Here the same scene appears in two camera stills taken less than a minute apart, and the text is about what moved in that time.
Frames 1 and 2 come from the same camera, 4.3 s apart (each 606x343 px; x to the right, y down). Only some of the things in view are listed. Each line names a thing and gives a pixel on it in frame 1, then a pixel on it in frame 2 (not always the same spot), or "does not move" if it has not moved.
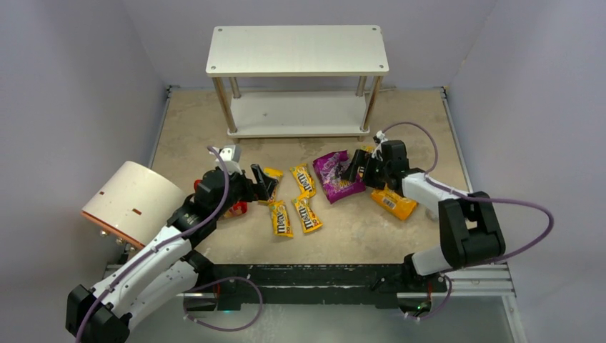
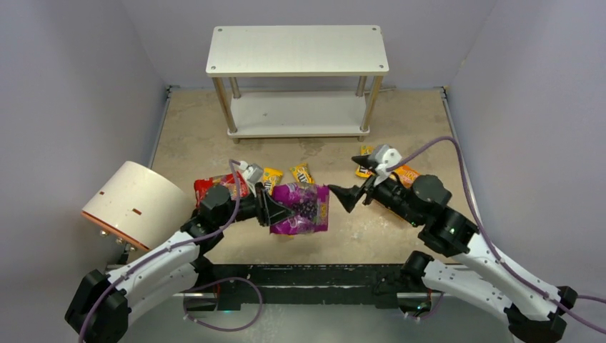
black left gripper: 251,184 → 261,204
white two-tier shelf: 276,51 does not move
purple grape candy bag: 329,168 → 311,204
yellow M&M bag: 274,173 does not move
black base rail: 224,286 does not move
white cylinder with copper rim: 135,201 does not move
